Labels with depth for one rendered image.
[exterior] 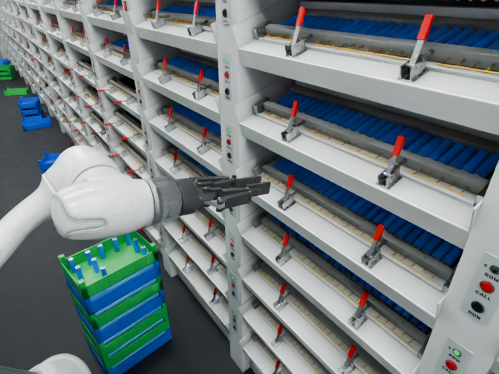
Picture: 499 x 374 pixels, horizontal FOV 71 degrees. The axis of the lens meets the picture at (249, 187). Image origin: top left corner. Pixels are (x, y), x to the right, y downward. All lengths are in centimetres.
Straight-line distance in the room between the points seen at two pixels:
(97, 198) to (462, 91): 57
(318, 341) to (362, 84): 73
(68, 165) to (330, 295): 68
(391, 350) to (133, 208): 62
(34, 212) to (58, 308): 139
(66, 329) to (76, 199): 144
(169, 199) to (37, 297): 166
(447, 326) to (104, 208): 61
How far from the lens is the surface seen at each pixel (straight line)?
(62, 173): 75
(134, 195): 64
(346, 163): 74
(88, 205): 62
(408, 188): 68
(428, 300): 75
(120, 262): 151
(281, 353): 131
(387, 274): 78
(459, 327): 72
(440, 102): 59
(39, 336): 205
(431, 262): 77
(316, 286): 98
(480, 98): 57
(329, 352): 109
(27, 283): 237
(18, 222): 78
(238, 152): 100
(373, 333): 91
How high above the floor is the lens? 143
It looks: 30 degrees down
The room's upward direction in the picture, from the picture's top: straight up
